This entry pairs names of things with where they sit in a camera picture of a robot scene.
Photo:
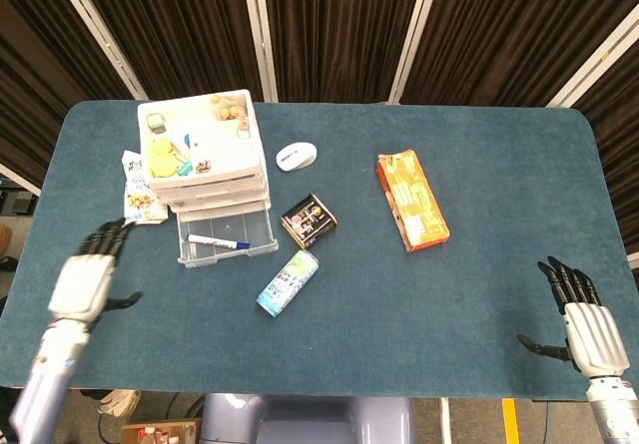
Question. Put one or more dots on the blue and white drink can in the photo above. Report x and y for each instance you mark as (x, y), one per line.
(287, 284)

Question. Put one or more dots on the dark brown curtain panel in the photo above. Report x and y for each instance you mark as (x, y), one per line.
(339, 30)
(45, 75)
(619, 130)
(509, 30)
(180, 25)

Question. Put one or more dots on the lavender robot torso base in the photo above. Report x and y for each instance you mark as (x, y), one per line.
(309, 421)

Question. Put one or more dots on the black tin can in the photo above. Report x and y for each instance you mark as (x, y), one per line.
(308, 220)

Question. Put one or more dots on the white plastic drawer unit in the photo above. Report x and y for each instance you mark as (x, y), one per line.
(224, 154)

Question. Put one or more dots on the white table leg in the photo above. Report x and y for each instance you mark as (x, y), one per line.
(446, 421)

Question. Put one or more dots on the blue table mat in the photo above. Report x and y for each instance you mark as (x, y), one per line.
(374, 314)

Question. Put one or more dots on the white plastic container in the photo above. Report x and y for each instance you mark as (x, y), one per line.
(224, 224)

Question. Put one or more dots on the blue-capped white marker pen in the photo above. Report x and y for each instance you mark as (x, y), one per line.
(214, 241)

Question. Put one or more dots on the white sneaker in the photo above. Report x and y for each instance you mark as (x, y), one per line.
(119, 402)

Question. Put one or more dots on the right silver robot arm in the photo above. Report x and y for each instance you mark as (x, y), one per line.
(611, 411)

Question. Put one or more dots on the white metal frame post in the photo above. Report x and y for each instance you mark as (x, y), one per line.
(594, 62)
(20, 178)
(414, 35)
(95, 30)
(259, 30)

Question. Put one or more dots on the white computer mouse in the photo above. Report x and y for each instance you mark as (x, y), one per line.
(295, 156)

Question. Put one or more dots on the white snack bag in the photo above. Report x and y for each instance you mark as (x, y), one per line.
(137, 197)

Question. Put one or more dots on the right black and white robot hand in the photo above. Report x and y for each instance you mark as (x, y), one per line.
(594, 334)

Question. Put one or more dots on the orange carton box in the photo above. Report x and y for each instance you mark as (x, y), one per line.
(412, 199)

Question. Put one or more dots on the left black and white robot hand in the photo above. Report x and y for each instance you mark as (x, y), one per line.
(80, 284)

